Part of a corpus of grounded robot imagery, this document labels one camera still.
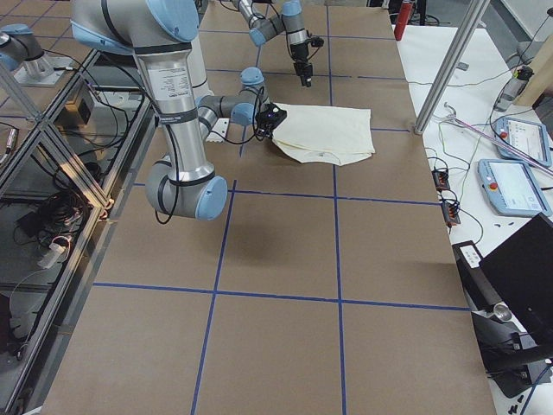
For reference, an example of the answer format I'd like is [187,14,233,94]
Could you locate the aluminium frame post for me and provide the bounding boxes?
[413,0,491,135]

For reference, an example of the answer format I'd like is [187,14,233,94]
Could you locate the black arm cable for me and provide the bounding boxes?
[153,86,267,226]

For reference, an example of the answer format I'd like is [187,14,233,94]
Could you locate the far orange black circuit board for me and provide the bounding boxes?
[431,168,451,192]

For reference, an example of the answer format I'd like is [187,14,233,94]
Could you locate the clear plastic bottle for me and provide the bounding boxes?
[493,66,534,112]

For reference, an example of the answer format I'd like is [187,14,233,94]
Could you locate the black monitor on stand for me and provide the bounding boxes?
[480,213,552,398]

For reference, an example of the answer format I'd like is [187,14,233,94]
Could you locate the near orange black circuit board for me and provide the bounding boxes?
[441,199,461,229]

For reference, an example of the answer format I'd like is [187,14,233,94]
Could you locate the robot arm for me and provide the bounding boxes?
[232,1,324,87]
[71,1,287,220]

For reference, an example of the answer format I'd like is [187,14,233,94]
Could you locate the black white labelled box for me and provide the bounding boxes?
[452,240,513,322]

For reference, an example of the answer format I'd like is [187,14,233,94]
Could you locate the orange black circuit board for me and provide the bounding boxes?
[431,168,451,192]
[441,199,461,229]

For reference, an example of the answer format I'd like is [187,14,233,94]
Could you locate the blue teach pendant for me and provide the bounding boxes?
[477,159,552,217]
[493,116,552,168]

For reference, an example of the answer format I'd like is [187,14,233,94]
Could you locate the near blue teach pendant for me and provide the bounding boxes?
[477,159,552,217]

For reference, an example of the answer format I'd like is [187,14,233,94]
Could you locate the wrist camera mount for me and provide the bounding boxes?
[308,36,325,48]

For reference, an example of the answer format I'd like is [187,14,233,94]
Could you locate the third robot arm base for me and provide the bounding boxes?
[1,23,72,86]

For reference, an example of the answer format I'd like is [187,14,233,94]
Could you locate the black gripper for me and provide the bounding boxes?
[254,103,288,139]
[289,41,313,87]

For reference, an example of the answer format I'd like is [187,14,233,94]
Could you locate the white reacher grabber tool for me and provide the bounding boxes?
[443,102,552,177]

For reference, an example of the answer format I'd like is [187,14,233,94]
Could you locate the red cylinder tube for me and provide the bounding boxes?
[394,0,412,42]

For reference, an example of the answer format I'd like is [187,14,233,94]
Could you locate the white long-sleeve cat shirt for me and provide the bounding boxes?
[272,104,375,166]

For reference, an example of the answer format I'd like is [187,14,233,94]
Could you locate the far blue teach pendant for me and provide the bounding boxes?
[493,116,552,168]

